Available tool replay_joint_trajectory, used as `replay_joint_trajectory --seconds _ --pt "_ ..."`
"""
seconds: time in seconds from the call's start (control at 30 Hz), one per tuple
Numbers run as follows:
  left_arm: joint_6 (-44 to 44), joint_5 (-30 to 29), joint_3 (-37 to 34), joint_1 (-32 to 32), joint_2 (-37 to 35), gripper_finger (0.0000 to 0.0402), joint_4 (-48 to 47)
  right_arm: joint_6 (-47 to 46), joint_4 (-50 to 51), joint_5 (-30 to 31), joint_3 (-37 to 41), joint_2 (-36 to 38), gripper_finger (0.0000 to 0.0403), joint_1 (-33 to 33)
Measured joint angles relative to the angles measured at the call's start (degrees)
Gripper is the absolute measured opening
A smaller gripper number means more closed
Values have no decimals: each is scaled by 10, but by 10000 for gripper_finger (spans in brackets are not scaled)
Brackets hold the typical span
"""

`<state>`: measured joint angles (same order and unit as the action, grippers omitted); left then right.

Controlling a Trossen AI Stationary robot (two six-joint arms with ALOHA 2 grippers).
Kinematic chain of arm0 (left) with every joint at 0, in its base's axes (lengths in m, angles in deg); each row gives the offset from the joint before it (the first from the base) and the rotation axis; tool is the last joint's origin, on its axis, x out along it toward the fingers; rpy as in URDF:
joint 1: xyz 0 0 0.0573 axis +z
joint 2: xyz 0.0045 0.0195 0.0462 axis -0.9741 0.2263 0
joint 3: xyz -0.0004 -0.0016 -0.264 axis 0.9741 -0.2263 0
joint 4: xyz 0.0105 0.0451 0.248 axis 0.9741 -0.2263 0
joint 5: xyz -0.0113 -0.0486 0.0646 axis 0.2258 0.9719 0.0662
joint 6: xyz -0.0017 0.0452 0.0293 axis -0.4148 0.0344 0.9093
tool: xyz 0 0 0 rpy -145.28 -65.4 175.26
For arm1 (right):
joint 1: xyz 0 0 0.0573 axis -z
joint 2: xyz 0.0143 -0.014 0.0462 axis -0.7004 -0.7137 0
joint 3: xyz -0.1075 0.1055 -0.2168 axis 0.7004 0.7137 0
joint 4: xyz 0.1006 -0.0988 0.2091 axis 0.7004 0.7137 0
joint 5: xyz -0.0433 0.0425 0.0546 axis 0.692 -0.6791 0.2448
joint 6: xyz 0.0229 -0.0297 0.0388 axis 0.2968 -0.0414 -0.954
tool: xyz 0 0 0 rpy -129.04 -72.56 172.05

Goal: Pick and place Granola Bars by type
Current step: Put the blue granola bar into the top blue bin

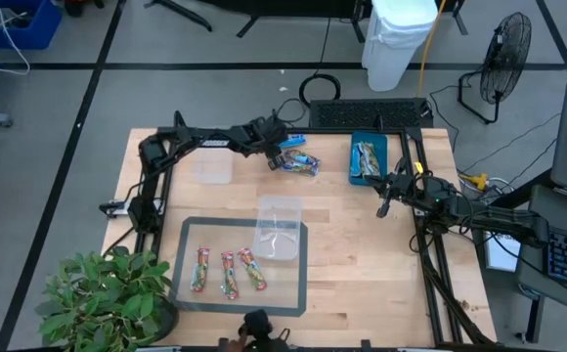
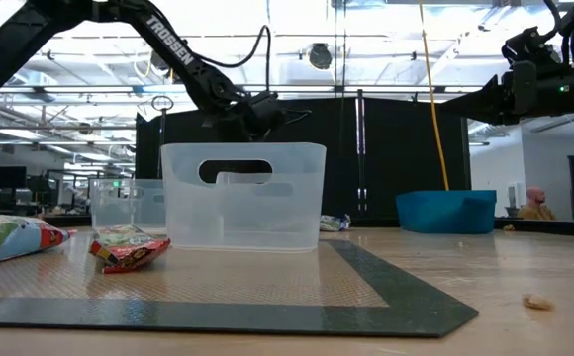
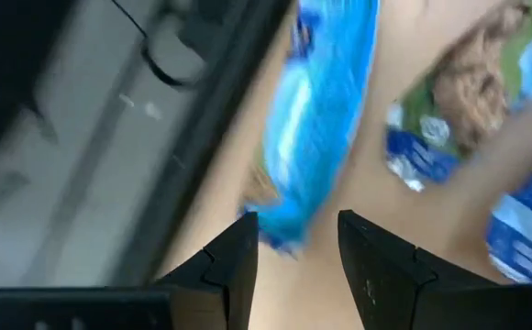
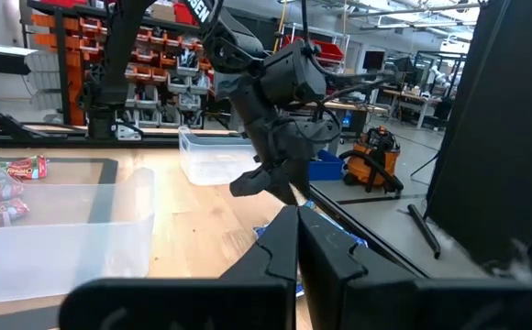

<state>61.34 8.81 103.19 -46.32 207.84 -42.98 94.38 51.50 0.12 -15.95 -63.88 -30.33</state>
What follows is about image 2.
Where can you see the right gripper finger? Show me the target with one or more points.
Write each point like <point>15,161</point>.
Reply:
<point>480,106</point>

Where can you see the dark blue granola bar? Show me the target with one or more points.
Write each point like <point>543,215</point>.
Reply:
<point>334,223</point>

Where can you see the red granola bar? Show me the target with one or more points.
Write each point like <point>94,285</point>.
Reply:
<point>128,249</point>
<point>10,237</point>

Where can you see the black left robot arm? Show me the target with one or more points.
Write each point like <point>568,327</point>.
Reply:
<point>203,79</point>

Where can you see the granola crumb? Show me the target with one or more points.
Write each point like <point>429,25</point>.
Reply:
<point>508,228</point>
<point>538,301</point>

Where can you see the black ceiling spotlight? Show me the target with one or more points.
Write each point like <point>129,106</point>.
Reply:
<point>320,57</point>

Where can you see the black partition panel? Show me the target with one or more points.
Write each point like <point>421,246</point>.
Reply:
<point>406,158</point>

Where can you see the clear plastic bin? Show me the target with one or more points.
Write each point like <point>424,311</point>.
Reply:
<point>124,207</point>
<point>242,217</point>

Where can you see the person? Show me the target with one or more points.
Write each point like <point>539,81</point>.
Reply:
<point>536,196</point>

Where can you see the teal plastic bin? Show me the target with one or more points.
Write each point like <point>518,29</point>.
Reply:
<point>445,212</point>

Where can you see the black computer monitor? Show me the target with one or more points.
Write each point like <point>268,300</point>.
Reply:
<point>8,178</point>

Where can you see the black aluminium table frame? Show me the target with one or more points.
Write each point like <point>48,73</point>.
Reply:
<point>554,227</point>

